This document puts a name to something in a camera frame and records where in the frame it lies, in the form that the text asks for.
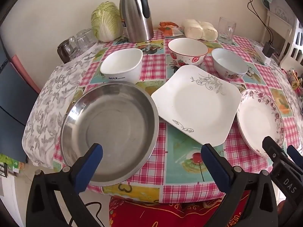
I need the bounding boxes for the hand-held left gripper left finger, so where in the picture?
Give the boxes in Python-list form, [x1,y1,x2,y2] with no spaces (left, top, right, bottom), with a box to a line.
[26,143,104,227]

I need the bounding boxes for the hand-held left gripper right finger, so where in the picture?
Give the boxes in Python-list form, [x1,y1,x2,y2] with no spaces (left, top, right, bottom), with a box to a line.
[201,143,278,227]

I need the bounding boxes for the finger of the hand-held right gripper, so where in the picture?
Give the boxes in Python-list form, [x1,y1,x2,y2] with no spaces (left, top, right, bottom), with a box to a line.
[287,145,303,168]
[262,136,303,208]

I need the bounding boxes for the round floral plate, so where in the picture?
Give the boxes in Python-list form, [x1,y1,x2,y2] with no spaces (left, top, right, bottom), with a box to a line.
[237,89,285,158]

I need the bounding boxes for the stainless steel basin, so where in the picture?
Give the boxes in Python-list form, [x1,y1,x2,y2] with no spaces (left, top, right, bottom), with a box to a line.
[60,82,159,187]

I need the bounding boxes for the square white plate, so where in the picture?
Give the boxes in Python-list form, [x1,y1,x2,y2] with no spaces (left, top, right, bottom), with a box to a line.
[151,65,242,147]

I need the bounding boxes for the small white bowl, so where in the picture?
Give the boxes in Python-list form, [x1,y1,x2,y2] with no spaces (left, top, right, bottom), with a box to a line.
[211,48,248,80]

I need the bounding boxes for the white square bowl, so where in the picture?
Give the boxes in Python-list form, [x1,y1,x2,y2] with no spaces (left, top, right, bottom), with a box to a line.
[100,48,143,85]

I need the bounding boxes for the strawberry print bowl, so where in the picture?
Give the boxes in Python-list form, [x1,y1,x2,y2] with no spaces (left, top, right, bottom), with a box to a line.
[168,38,209,68]

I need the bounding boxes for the red floral cushion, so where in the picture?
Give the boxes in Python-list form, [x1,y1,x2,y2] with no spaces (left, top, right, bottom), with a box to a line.
[109,189,251,227]

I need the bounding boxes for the colourful candy packets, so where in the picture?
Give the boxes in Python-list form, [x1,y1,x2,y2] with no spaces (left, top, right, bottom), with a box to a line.
[287,68,303,91]

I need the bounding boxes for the green box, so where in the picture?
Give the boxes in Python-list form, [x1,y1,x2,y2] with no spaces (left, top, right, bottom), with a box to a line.
[0,153,25,178]

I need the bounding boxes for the grey floral tablecloth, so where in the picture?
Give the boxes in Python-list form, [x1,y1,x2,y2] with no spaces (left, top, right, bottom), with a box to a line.
[22,40,301,167]

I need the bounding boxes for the blue cabinet door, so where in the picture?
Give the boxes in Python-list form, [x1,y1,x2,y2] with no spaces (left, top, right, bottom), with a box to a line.
[0,35,41,163]

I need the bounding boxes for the white power strip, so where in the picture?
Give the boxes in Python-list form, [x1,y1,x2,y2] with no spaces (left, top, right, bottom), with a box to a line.
[254,45,271,65]

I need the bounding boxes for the black power adapter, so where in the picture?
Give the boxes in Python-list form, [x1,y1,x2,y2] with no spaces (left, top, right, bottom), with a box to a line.
[262,42,275,57]

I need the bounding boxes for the tray of drinking glasses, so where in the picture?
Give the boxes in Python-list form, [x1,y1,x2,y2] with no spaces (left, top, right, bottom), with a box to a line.
[57,39,76,63]

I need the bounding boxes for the glass mug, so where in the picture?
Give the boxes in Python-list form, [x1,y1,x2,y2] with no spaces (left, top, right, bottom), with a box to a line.
[217,17,237,44]

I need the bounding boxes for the bag of steamed buns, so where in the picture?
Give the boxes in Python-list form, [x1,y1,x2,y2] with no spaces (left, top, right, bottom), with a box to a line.
[182,19,218,41]

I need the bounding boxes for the orange snack packet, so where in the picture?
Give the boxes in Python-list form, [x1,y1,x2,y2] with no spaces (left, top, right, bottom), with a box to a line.
[158,22,185,37]

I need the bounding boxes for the napa cabbage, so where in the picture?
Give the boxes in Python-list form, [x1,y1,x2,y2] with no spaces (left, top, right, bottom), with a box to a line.
[91,2,123,42]

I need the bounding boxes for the stainless steel thermos jug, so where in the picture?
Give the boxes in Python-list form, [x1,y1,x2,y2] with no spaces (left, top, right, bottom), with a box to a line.
[119,0,154,43]

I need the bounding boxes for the black floor cable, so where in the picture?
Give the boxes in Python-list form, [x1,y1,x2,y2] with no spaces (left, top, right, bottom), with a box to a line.
[69,202,103,227]

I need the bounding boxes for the black charger cable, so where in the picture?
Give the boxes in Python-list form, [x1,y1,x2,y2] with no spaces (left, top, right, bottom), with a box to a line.
[247,0,275,45]

